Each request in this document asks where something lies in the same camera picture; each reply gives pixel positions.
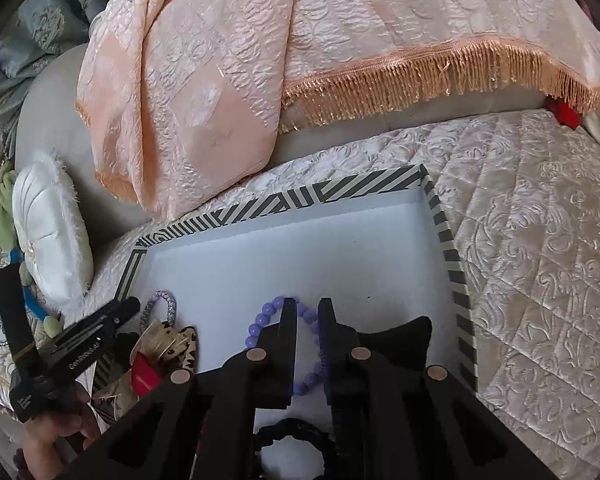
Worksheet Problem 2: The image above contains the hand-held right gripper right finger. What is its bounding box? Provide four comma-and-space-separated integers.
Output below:
317, 297, 561, 480

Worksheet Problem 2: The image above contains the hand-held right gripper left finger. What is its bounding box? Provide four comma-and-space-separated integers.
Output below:
67, 297, 301, 480

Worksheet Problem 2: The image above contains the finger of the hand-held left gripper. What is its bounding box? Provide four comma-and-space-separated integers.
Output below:
54, 297, 141, 366
0, 265, 35, 376

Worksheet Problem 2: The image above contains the purple bead bracelet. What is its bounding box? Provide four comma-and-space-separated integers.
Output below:
247, 296, 326, 396

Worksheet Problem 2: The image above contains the lilac woven bracelet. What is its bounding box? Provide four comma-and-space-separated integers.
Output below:
140, 289, 178, 331

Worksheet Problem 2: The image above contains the red velvet bow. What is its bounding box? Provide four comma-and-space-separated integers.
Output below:
130, 352, 163, 396

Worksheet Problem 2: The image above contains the black fabric bow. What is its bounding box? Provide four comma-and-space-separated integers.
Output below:
352, 316, 433, 376

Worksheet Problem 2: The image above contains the tan leopard bow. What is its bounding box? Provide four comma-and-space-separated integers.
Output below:
92, 322, 198, 411

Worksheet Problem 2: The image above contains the striped cardboard tray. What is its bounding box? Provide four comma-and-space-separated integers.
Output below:
91, 164, 478, 480

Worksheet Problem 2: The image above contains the black scrunchie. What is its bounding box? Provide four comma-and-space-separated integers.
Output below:
252, 417, 338, 480

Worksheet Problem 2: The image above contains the person's left hand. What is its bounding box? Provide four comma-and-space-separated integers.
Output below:
21, 385, 101, 467

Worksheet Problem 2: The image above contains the white round satin cushion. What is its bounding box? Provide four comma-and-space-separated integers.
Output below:
12, 152, 95, 301

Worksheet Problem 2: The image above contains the green plush toy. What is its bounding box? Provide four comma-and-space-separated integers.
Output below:
0, 165, 18, 248

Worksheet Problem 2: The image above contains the peach fringed blanket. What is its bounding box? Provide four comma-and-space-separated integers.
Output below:
75, 0, 600, 221

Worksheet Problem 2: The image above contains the teal damask fabric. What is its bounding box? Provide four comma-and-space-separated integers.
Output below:
0, 0, 146, 126

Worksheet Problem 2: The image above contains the small red object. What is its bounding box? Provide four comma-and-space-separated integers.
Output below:
545, 97, 583, 128

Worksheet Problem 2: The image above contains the blue plush ring toy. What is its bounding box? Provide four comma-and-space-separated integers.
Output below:
7, 247, 63, 338

